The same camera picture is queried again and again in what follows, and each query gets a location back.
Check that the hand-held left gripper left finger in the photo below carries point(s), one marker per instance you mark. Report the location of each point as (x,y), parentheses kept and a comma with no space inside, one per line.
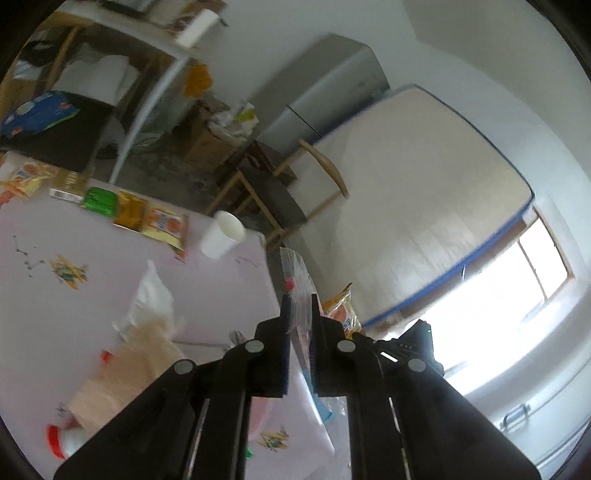
(286,355)

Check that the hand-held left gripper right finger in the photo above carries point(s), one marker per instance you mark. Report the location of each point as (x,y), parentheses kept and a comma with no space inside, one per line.
(315,355)

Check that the clear plastic wrapper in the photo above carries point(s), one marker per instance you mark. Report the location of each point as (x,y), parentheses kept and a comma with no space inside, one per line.
(298,277)

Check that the white mattress with blue edge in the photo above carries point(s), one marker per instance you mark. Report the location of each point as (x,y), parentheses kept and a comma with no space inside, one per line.
(415,207)

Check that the window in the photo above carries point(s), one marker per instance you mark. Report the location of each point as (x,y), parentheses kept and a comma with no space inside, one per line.
(531,281)

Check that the white paper cup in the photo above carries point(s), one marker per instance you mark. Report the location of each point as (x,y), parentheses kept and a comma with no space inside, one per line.
(222,234)

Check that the white crumpled tissue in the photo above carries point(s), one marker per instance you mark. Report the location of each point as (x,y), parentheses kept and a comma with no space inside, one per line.
(147,300)

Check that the wooden chair with dark seat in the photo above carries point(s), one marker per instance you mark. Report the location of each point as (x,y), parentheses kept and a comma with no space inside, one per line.
(281,184)

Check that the yellow orange snack packet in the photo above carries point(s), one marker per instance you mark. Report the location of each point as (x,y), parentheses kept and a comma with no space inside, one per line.
(165,225)

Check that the brown yellow snack packet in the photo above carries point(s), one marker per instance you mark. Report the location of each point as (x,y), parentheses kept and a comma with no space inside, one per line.
(129,210)

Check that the brown cardboard box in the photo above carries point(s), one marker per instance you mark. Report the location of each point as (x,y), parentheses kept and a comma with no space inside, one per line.
(207,145)

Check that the green snack packet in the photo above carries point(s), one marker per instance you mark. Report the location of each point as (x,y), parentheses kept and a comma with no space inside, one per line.
(99,201)

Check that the grey refrigerator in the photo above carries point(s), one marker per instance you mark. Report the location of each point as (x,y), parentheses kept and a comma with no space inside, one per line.
(318,92)

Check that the gold cardboard box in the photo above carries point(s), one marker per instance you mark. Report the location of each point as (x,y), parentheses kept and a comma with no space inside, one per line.
(69,185)

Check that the yellow plastic bag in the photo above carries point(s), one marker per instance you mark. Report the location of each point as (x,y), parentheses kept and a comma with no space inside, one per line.
(198,79)

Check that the orange yellow snack bag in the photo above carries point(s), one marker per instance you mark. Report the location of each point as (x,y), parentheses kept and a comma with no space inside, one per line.
(25,177)

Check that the white metal-legged table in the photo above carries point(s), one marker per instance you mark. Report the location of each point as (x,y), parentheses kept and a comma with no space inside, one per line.
(152,60)

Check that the blue plastic bag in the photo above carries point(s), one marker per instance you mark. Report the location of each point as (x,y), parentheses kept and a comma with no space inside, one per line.
(37,112)

